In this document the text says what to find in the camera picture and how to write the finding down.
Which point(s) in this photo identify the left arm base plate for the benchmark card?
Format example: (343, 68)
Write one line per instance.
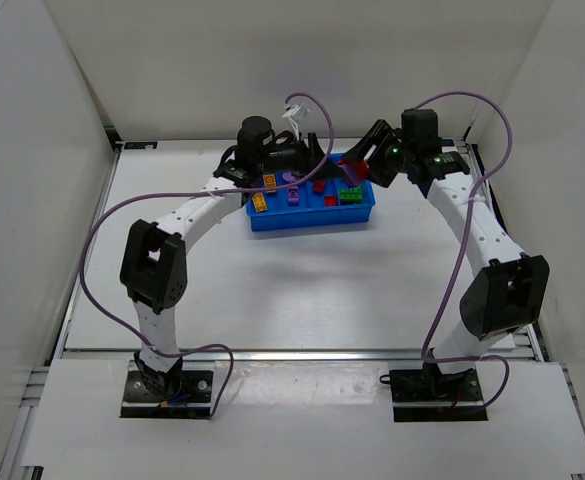
(191, 398)

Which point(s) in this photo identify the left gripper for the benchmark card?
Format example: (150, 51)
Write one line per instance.
(311, 151)

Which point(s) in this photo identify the aluminium frame rail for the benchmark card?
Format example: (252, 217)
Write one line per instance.
(524, 352)

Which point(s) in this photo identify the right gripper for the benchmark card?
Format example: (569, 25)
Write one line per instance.
(378, 151)

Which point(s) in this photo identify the blue divided bin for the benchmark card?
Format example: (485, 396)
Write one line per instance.
(310, 212)

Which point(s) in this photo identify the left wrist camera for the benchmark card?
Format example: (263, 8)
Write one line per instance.
(294, 114)

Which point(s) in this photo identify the green number two lego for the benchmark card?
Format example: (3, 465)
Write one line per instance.
(351, 196)

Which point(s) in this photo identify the red flower lego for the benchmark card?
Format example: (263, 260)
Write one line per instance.
(360, 167)

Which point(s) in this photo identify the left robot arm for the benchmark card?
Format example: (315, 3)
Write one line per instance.
(154, 267)

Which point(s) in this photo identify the purple paw lego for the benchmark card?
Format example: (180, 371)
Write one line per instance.
(293, 196)

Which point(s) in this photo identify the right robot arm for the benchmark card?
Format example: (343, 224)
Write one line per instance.
(508, 285)

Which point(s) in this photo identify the red curved lego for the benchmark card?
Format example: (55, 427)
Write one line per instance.
(331, 201)

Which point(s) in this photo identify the yellow rounded lego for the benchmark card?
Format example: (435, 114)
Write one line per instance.
(270, 183)

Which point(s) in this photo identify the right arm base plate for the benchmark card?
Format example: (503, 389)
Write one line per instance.
(425, 395)

